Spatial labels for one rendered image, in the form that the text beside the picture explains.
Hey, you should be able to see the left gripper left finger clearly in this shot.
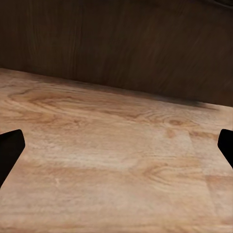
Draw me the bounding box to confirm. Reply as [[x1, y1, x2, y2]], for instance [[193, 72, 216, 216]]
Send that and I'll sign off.
[[0, 129, 25, 188]]

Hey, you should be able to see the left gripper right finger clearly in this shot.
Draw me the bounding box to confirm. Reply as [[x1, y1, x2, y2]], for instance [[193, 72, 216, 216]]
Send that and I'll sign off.
[[217, 129, 233, 168]]

